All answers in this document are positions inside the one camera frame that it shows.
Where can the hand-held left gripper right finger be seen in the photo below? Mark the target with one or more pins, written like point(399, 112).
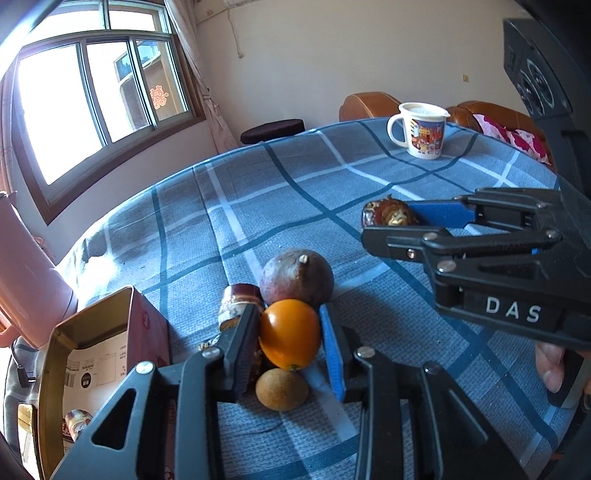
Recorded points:
point(332, 355)

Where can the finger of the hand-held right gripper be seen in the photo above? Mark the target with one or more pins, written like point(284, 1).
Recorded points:
point(401, 244)
point(438, 213)

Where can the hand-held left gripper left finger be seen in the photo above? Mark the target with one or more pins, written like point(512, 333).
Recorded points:
point(240, 350)

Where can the small smooth orange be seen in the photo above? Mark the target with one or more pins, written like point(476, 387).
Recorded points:
point(288, 334)

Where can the layered cake piece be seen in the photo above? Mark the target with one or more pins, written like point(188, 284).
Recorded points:
point(76, 422)
point(238, 300)

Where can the brown longan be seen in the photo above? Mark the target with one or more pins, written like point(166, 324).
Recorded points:
point(281, 390)

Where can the purple passion fruit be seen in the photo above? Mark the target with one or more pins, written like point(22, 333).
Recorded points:
point(295, 281)

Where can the rectangular metal tin box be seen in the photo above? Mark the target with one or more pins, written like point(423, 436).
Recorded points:
point(147, 323)

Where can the person's right hand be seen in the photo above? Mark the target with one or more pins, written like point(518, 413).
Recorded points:
point(549, 367)

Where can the white printed cup with lid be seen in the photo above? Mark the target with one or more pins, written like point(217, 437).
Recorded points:
point(425, 134)

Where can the blue plaid tablecloth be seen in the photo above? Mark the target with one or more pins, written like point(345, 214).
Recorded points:
point(323, 194)

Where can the pink floral cushion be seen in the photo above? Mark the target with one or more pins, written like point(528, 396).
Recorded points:
point(521, 141)

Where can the brown leather sofa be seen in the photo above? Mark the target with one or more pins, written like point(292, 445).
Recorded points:
point(503, 113)

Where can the dark round stool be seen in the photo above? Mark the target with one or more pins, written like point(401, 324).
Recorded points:
point(272, 129)

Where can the pink electric kettle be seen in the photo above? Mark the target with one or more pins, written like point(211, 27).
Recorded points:
point(32, 286)

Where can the pale curtain with valance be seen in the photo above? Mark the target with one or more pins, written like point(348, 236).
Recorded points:
point(203, 83)

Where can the red paper window decal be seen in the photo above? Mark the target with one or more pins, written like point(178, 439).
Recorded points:
point(159, 97)

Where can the sliding glass window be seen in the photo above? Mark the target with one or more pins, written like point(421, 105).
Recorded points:
point(55, 115)

